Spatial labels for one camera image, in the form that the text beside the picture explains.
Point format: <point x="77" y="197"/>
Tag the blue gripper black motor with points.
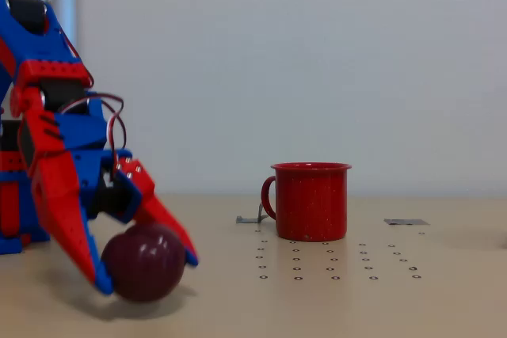
<point x="59" y="180"/>

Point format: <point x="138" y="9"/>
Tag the dark purple plum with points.
<point x="146" y="266"/>

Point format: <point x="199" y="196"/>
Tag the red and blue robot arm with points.
<point x="43" y="45"/>

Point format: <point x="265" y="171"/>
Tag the red speckled enamel mug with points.
<point x="313" y="203"/>

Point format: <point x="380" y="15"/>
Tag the flat grey metal plate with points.
<point x="406" y="222"/>

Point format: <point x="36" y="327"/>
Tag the small grey metal bracket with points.
<point x="247" y="219"/>

